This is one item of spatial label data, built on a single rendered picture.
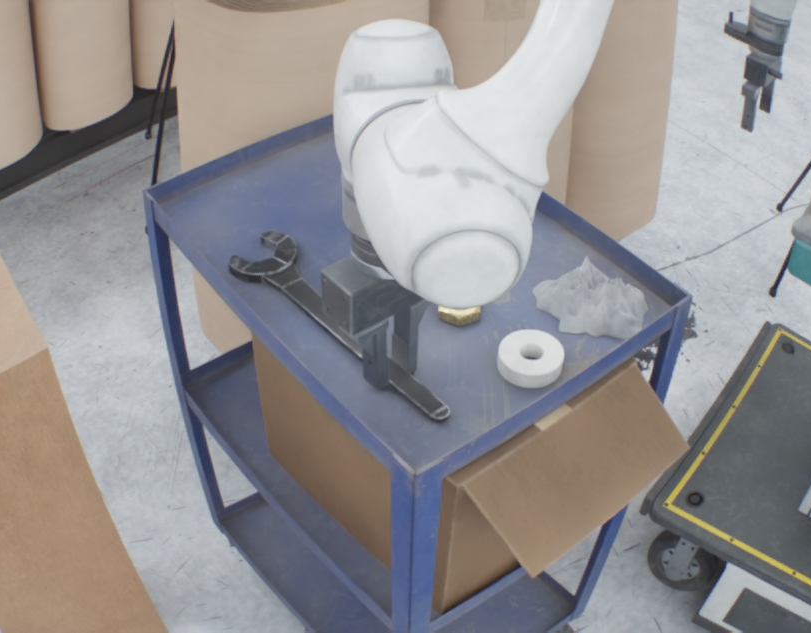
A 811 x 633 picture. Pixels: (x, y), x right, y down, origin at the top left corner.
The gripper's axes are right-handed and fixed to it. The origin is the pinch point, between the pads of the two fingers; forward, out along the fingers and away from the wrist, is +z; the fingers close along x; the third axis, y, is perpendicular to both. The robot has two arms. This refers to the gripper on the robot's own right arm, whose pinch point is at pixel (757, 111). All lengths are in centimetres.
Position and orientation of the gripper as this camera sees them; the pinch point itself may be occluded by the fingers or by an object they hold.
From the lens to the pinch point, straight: 167.9
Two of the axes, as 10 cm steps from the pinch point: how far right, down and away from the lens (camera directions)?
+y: 7.7, 4.2, -4.8
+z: -0.2, 7.7, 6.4
